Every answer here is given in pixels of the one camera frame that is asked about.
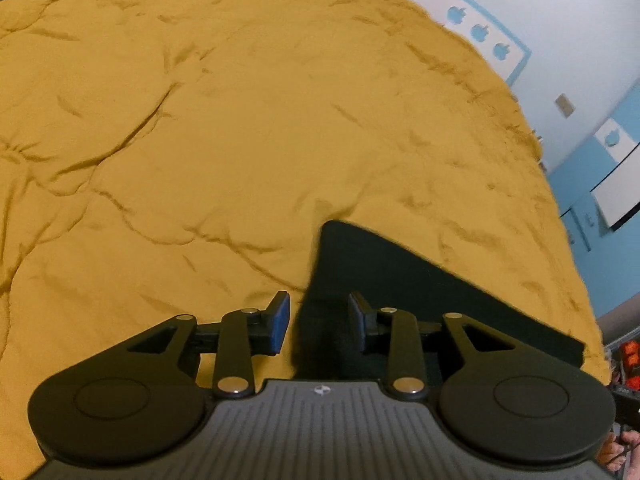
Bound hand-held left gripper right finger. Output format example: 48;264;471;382
348;291;521;399

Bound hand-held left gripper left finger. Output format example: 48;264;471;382
125;291;292;399

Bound black pants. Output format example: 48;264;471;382
292;220;587;382

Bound person's right hand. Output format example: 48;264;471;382
597;430;640;476

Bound orange black object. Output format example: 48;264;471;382
612;339;640;392

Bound yellow quilted blanket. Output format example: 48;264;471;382
0;0;612;471

